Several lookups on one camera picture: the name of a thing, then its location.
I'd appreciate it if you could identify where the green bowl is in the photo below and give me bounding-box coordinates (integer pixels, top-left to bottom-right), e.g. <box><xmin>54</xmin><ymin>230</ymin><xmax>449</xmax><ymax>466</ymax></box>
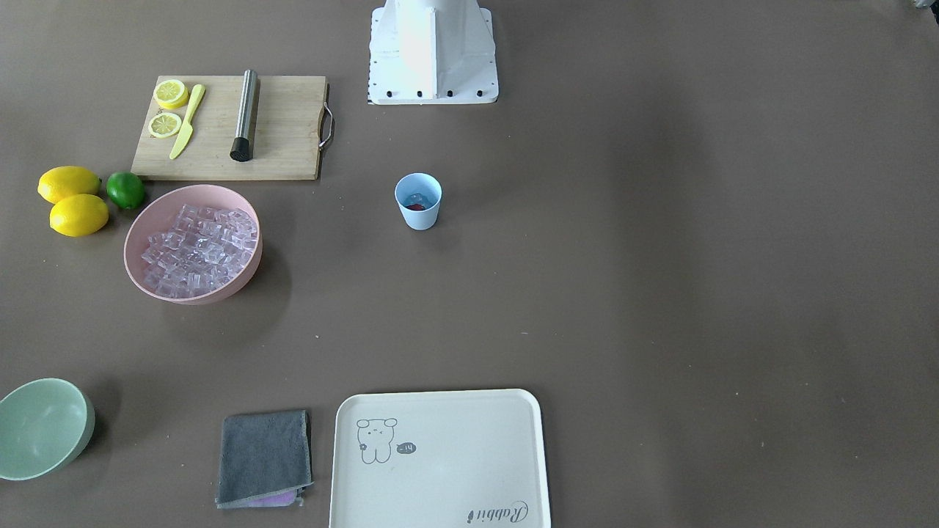
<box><xmin>1</xmin><ymin>378</ymin><xmax>96</xmax><ymax>481</ymax></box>

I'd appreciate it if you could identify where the light blue plastic cup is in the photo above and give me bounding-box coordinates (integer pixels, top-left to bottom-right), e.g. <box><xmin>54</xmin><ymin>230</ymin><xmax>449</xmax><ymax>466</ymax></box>
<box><xmin>395</xmin><ymin>172</ymin><xmax>443</xmax><ymax>230</ymax></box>

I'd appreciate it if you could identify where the grey folded cloth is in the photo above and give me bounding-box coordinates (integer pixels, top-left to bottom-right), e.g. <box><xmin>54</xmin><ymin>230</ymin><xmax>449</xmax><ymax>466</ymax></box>
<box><xmin>215</xmin><ymin>410</ymin><xmax>314</xmax><ymax>509</ymax></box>

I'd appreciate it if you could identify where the steel muddler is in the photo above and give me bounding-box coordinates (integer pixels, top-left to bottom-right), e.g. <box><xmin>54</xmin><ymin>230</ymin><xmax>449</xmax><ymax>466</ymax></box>
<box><xmin>230</xmin><ymin>69</ymin><xmax>258</xmax><ymax>163</ymax></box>

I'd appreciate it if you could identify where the green lime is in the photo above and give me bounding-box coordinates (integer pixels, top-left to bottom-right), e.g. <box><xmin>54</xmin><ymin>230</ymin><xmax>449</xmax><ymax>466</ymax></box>
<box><xmin>105</xmin><ymin>172</ymin><xmax>145</xmax><ymax>210</ymax></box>

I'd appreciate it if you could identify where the wooden cutting board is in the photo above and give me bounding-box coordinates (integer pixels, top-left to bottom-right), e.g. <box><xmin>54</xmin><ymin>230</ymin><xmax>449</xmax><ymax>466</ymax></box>
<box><xmin>131</xmin><ymin>74</ymin><xmax>332</xmax><ymax>181</ymax></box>

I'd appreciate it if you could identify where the ice cubes pile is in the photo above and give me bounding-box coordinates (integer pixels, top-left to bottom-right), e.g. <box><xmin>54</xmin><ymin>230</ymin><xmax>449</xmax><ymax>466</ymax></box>
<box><xmin>139</xmin><ymin>204</ymin><xmax>260</xmax><ymax>298</ymax></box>

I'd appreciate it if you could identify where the yellow plastic knife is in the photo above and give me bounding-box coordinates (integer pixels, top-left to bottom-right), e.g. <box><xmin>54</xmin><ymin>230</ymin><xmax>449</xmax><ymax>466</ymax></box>
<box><xmin>169</xmin><ymin>84</ymin><xmax>207</xmax><ymax>160</ymax></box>

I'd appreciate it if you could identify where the lemon slice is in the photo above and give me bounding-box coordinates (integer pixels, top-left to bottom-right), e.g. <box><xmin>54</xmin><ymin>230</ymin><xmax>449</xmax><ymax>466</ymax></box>
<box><xmin>152</xmin><ymin>79</ymin><xmax>190</xmax><ymax>110</ymax></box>
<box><xmin>147</xmin><ymin>111</ymin><xmax>183</xmax><ymax>139</ymax></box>

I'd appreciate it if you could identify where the yellow lemon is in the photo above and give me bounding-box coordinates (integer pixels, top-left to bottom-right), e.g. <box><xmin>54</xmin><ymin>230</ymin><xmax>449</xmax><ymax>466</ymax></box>
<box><xmin>37</xmin><ymin>165</ymin><xmax>101</xmax><ymax>204</ymax></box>
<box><xmin>49</xmin><ymin>194</ymin><xmax>109</xmax><ymax>238</ymax></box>

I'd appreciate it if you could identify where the beige rabbit tray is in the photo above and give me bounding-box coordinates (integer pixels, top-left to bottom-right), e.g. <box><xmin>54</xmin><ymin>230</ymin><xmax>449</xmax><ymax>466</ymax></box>
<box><xmin>329</xmin><ymin>389</ymin><xmax>552</xmax><ymax>527</ymax></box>

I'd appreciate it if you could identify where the pink bowl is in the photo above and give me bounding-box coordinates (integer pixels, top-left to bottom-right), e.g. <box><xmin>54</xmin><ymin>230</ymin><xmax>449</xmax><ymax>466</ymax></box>
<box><xmin>124</xmin><ymin>184</ymin><xmax>263</xmax><ymax>305</ymax></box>

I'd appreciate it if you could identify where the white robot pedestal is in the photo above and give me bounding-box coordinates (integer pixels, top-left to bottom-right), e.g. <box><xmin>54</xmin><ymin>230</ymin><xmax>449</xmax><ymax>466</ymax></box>
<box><xmin>367</xmin><ymin>1</ymin><xmax>500</xmax><ymax>105</ymax></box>

